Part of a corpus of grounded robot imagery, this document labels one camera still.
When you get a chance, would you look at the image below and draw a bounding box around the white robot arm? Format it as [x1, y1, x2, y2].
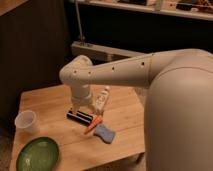
[60, 49, 213, 171]

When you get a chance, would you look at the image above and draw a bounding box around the background shelf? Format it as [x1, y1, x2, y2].
[68, 0, 213, 22]

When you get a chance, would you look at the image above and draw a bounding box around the dark cabinet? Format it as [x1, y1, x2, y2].
[0, 0, 69, 124]

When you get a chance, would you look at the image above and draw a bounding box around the clear plastic cup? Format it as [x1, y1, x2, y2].
[15, 110, 38, 134]

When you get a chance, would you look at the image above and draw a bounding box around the wooden table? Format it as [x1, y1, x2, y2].
[10, 85, 145, 171]

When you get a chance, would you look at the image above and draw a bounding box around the metal pole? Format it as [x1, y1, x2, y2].
[74, 0, 85, 45]

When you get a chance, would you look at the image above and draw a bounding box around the grey metal rail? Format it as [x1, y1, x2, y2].
[71, 41, 141, 62]

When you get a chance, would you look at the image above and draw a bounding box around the orange toy carrot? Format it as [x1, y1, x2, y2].
[84, 115, 103, 134]

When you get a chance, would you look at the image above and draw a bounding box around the black rectangular box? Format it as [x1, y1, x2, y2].
[66, 110, 93, 126]

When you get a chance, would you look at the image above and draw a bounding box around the green ceramic bowl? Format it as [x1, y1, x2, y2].
[16, 137, 59, 171]

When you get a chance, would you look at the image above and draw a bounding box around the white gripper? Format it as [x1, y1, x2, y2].
[71, 85, 96, 114]

